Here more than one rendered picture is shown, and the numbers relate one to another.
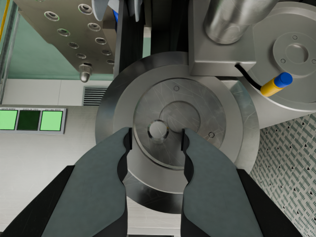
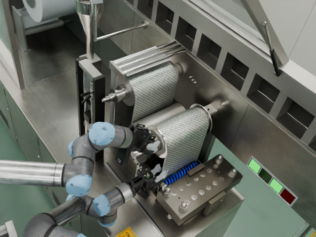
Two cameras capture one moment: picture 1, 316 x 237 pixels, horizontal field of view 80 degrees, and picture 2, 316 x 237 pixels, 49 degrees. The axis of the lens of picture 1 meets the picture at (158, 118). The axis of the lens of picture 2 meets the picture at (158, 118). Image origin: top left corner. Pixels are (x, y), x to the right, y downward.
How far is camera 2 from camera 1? 1.35 m
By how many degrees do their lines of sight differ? 50
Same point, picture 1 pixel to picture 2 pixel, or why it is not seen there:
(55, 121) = (252, 164)
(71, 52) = (222, 182)
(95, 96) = not seen: outside the picture
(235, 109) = not seen: hidden behind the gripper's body
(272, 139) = (158, 104)
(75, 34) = (206, 184)
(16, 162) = (279, 162)
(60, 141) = (254, 153)
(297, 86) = not seen: hidden behind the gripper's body
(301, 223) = (154, 88)
